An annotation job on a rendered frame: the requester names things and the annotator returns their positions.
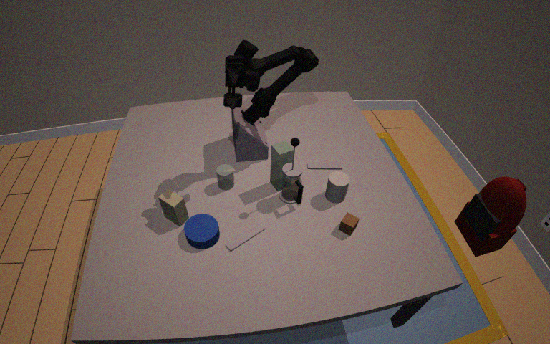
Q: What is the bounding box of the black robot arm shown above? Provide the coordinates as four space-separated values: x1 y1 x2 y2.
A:
234 40 319 126

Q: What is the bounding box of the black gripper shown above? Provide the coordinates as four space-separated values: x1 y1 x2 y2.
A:
223 55 245 109

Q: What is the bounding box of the glass french press with black knob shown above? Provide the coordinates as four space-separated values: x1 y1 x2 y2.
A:
279 138 304 205

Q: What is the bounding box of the blue short cylinder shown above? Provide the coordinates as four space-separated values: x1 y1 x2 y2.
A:
184 214 220 249

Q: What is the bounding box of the brown cube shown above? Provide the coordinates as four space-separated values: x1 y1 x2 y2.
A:
339 212 359 236

